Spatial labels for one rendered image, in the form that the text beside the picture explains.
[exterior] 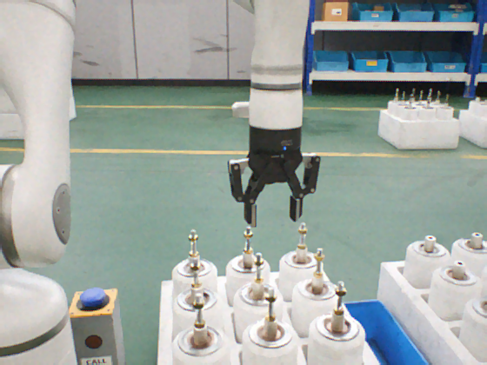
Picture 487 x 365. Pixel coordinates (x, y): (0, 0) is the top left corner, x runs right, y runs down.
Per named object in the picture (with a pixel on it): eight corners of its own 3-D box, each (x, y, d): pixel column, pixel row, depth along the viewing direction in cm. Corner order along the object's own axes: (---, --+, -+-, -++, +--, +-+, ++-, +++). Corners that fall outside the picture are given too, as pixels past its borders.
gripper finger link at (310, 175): (315, 155, 65) (304, 193, 66) (325, 157, 65) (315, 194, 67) (307, 150, 67) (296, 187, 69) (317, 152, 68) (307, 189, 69)
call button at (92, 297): (104, 310, 71) (103, 299, 70) (78, 312, 71) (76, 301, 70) (108, 296, 75) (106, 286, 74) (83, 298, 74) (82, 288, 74)
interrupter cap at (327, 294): (290, 285, 89) (290, 282, 89) (323, 277, 92) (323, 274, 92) (310, 305, 83) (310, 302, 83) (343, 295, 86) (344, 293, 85)
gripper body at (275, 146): (255, 126, 58) (255, 193, 61) (314, 122, 60) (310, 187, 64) (239, 116, 65) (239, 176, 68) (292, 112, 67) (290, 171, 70)
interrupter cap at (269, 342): (239, 338, 74) (239, 335, 74) (263, 315, 80) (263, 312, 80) (277, 356, 70) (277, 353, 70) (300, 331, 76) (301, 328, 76)
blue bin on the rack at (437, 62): (416, 69, 536) (419, 50, 529) (448, 69, 535) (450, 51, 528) (431, 73, 489) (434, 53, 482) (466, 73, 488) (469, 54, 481)
